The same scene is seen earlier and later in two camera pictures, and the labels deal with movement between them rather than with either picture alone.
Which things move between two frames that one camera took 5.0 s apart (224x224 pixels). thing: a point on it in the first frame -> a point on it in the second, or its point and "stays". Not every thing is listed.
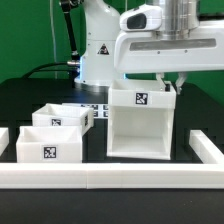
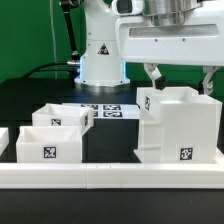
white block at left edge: (4, 139) stays
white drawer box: (64, 115) stays
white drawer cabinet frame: (140, 118) -> (178, 127)
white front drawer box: (50, 144) stays
